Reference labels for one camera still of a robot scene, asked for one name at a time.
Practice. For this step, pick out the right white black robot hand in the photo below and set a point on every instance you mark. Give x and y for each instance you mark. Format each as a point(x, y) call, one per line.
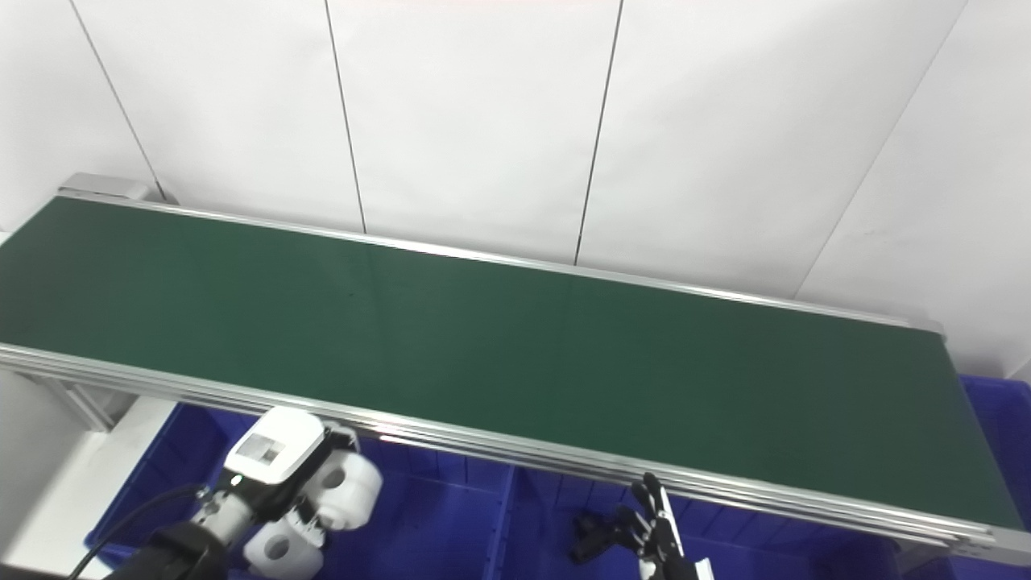
point(660, 540)

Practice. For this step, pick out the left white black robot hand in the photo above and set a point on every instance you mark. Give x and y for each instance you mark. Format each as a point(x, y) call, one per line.
point(274, 451)

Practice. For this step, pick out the black clip-shaped part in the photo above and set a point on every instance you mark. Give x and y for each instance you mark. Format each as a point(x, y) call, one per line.
point(592, 540)

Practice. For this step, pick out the green conveyor belt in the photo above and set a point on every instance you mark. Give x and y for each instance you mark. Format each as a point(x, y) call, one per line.
point(564, 354)

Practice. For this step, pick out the large blue plastic bin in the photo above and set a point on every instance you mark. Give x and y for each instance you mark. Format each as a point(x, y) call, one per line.
point(999, 427)

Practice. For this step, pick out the grey conveyor support frame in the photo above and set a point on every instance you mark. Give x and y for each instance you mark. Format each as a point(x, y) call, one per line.
point(80, 403)

